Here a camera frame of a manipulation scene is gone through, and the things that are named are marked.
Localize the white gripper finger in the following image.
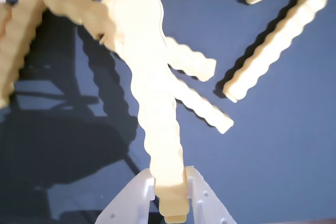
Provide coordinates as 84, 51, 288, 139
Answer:
95, 169, 156, 224
185, 165, 237, 224

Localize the dark grey mat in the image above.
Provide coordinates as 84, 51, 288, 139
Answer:
0, 0, 336, 224

